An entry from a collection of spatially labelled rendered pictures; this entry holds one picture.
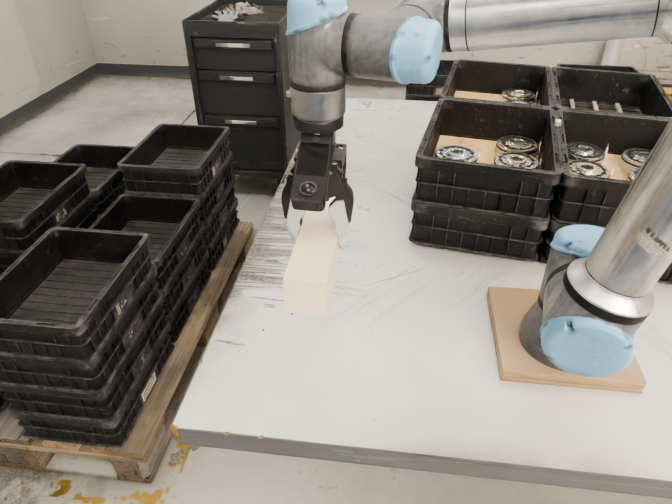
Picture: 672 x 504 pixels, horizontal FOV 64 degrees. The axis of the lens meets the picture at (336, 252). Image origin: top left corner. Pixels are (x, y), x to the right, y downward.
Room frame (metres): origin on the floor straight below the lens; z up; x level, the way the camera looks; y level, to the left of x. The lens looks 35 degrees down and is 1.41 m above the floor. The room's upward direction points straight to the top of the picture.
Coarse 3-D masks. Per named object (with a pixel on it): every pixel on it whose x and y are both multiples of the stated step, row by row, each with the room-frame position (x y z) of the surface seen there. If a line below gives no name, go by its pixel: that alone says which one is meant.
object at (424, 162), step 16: (432, 128) 1.21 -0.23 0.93; (416, 160) 1.05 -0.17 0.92; (432, 160) 1.04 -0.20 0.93; (448, 160) 1.03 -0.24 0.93; (560, 160) 1.03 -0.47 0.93; (496, 176) 1.00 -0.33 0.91; (512, 176) 0.99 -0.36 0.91; (528, 176) 0.98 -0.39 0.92; (544, 176) 0.97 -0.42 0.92; (560, 176) 0.97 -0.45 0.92
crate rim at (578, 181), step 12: (648, 120) 1.27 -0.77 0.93; (660, 120) 1.26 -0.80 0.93; (564, 132) 1.18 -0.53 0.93; (564, 144) 1.11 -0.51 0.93; (564, 156) 1.05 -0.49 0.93; (564, 168) 1.00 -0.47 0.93; (564, 180) 0.97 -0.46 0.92; (576, 180) 0.95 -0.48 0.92; (588, 180) 0.95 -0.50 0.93; (600, 180) 0.94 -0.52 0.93; (612, 180) 0.94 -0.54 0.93; (624, 180) 0.94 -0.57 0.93; (612, 192) 0.93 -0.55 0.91; (624, 192) 0.93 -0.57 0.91
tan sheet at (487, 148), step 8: (440, 136) 1.40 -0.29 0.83; (448, 136) 1.40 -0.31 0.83; (440, 144) 1.34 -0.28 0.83; (448, 144) 1.34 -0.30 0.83; (456, 144) 1.34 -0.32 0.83; (464, 144) 1.34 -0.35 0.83; (472, 144) 1.34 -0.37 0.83; (480, 144) 1.34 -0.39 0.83; (488, 144) 1.34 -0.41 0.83; (480, 152) 1.29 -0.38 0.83; (488, 152) 1.29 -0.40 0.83; (480, 160) 1.24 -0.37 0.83; (488, 160) 1.24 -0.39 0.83
